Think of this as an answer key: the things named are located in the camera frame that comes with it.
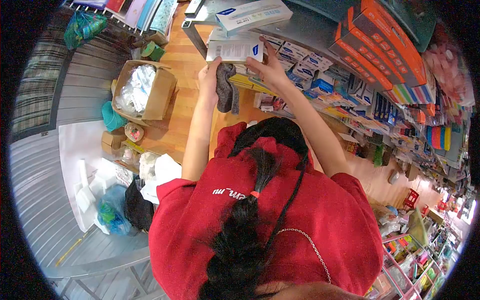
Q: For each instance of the person's right hand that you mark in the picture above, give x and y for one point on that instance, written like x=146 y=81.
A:
x=272 y=73

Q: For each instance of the person's left hand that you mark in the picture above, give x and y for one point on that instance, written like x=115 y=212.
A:
x=207 y=85

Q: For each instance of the person's left thumb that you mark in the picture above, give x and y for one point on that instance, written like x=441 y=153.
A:
x=216 y=65

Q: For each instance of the person's right thumb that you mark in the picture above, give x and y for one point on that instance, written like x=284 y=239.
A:
x=254 y=63

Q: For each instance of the person's right index finger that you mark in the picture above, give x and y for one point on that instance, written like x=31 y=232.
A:
x=267 y=48

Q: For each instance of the white carton blue print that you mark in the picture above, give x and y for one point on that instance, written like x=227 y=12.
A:
x=234 y=51

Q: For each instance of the grey cloth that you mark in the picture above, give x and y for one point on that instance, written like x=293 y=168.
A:
x=226 y=90

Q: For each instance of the green tape roll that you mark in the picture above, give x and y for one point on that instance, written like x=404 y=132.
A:
x=152 y=50

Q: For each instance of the cardboard box with plastic bags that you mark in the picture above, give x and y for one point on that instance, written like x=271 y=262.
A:
x=148 y=92

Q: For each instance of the row of hanging coloured sheets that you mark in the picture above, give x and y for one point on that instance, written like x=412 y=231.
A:
x=142 y=13

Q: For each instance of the round clear packet pink contents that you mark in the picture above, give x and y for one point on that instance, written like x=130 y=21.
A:
x=134 y=132

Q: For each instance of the full shop shelf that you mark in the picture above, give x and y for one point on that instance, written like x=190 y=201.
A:
x=378 y=75

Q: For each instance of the teal knitted bundle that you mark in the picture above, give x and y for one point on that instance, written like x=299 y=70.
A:
x=111 y=118

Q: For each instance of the white plastic bag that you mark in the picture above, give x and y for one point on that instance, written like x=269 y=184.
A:
x=163 y=176

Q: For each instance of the small brown cardboard box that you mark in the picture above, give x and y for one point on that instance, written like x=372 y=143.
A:
x=111 y=140

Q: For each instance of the green net bag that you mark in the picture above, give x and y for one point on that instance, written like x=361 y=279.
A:
x=84 y=27

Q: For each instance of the black plastic bag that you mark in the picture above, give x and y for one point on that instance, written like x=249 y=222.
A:
x=138 y=208

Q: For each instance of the person's body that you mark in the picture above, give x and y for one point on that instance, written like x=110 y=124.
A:
x=330 y=217

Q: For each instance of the white foam pieces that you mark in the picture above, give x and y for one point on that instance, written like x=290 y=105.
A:
x=92 y=189

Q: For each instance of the plaid cloth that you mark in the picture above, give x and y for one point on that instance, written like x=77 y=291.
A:
x=39 y=86

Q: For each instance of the blue plastic bag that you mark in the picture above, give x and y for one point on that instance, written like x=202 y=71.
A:
x=112 y=212

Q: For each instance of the red plastic stool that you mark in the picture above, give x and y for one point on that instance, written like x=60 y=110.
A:
x=411 y=198

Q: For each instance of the grey metal frame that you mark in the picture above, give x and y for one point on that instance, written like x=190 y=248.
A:
x=101 y=267

